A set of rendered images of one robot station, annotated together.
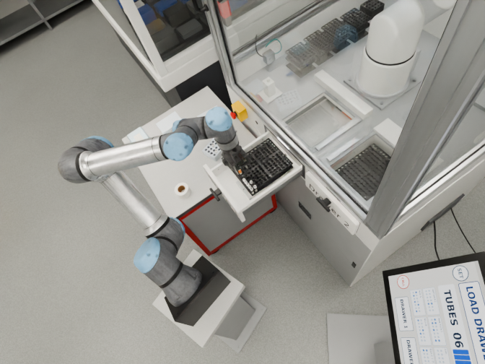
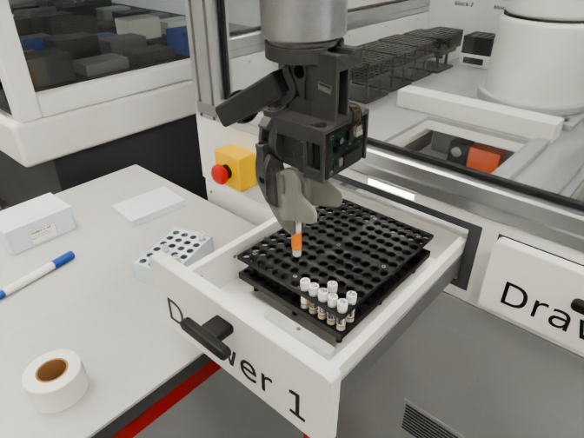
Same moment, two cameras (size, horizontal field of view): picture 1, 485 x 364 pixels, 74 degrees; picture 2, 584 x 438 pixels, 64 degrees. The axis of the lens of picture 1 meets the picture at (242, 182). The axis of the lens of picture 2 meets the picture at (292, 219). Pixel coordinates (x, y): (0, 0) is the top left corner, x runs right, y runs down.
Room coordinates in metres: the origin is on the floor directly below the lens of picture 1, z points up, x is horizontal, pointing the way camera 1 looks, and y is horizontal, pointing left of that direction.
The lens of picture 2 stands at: (0.33, 0.24, 1.28)
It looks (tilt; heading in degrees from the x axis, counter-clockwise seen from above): 32 degrees down; 328
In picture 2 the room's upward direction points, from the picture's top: straight up
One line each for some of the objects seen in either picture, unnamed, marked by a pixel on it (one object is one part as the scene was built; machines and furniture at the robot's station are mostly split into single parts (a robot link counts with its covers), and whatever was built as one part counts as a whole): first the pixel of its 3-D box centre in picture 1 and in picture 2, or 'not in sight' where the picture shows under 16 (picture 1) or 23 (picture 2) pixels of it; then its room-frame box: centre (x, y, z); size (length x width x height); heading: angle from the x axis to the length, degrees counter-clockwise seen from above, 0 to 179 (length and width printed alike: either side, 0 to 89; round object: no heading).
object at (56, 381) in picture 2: (182, 191); (56, 380); (0.83, 0.28, 0.78); 0.07 x 0.07 x 0.04
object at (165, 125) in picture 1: (170, 125); (32, 222); (1.25, 0.26, 0.79); 0.13 x 0.09 x 0.05; 108
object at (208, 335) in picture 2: (216, 192); (213, 331); (0.68, 0.12, 0.91); 0.07 x 0.04 x 0.01; 16
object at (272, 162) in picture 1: (260, 167); (337, 262); (0.75, -0.10, 0.87); 0.22 x 0.18 x 0.06; 106
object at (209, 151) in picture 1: (216, 147); (174, 256); (1.00, 0.06, 0.78); 0.12 x 0.08 x 0.04; 124
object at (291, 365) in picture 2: (224, 192); (233, 338); (0.69, 0.09, 0.87); 0.29 x 0.02 x 0.11; 16
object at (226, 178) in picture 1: (263, 167); (341, 262); (0.75, -0.11, 0.86); 0.40 x 0.26 x 0.06; 106
